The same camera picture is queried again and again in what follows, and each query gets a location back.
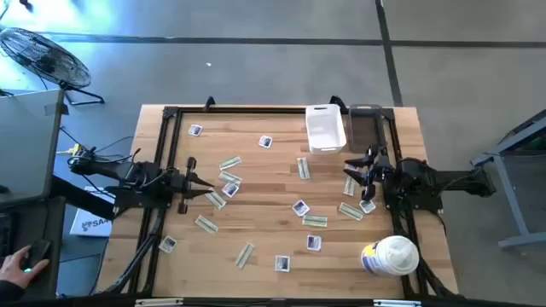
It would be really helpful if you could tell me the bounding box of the white wipes canister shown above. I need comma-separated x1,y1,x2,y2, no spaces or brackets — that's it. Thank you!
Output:
360,235,421,277

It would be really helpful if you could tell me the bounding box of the black desk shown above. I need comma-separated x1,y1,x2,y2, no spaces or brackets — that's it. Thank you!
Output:
0,195,67,302

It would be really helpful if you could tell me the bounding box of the black slanted beam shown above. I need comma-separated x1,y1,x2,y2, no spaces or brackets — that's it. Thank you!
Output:
49,175,117,221

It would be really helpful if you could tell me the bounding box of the person's forearm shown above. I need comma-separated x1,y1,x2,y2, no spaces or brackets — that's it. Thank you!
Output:
0,279,26,304

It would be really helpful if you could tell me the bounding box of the white printed cardboard box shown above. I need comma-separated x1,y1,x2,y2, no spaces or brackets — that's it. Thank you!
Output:
69,186,116,238

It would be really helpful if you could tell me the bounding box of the black floor fan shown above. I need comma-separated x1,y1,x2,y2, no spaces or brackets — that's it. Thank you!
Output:
0,27,106,107

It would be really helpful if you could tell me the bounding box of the grey plastic bin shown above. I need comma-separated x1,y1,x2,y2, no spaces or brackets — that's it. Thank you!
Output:
347,103,387,154

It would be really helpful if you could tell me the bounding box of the white plastic bin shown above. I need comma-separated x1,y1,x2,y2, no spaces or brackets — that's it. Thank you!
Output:
305,103,348,155

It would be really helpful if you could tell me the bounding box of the black computer mouse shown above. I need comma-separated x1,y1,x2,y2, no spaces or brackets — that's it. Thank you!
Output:
20,238,51,274

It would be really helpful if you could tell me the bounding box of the grey desk top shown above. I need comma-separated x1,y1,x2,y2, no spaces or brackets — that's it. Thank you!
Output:
0,88,65,208

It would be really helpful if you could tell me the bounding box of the grey metal table frame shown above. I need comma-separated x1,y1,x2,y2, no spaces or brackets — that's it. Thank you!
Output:
470,108,546,251

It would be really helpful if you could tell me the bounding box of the silver metal bracket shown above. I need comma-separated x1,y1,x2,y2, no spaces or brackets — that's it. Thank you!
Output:
135,298,184,307
373,299,422,307

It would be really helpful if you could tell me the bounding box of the person's hand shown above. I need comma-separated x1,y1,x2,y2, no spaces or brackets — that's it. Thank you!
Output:
0,245,50,291

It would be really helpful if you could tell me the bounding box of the black keyboard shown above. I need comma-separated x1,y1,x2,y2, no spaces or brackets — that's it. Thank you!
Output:
0,212,13,262

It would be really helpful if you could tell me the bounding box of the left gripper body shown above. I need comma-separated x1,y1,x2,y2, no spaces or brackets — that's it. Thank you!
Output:
168,156,198,215

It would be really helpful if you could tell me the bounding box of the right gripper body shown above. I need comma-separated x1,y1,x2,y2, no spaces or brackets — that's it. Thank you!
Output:
361,143,398,202

